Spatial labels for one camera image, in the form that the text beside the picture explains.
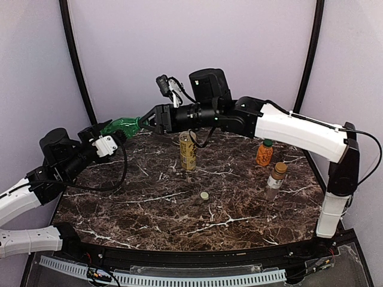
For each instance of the pale green bottle cap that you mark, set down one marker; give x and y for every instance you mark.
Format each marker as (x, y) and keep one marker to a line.
(204, 195)

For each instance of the orange juice bottle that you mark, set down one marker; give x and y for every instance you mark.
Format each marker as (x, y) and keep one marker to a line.
(264, 153)

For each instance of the brown coffee bottle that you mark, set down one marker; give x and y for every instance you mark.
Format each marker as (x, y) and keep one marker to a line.
(275, 181)

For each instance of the black frame post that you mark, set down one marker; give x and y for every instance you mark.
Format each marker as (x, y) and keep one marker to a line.
(75, 60)
(312, 48)

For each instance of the green plastic bottle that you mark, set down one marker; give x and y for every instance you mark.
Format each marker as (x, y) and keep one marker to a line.
(129, 126)

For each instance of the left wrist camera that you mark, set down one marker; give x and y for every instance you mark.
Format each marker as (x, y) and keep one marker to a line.
(105, 145)

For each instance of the white slotted cable duct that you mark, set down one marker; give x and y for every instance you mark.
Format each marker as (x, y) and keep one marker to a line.
(247, 275)

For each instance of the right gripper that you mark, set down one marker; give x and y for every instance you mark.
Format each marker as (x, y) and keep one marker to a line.
(163, 118)

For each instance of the yellow tea bottle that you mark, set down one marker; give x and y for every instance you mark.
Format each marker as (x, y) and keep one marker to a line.
(188, 150)

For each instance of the left black frame post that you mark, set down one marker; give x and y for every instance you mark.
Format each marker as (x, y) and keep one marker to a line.
(75, 60)

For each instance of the black front rail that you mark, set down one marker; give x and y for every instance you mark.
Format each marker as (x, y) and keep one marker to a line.
(289, 255)

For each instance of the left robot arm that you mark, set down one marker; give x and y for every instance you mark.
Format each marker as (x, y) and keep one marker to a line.
(64, 160)

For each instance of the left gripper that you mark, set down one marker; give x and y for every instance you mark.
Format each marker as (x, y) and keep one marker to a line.
(90, 133)

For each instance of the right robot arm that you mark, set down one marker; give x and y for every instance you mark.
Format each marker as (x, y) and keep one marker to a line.
(214, 107)

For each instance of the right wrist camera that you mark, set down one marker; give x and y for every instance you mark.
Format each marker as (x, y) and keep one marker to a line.
(171, 88)

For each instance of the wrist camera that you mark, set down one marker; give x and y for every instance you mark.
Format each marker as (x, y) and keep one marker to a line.
(171, 88)
(105, 145)

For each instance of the right black frame post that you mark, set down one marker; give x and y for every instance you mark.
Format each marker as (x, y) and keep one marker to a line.
(312, 48)

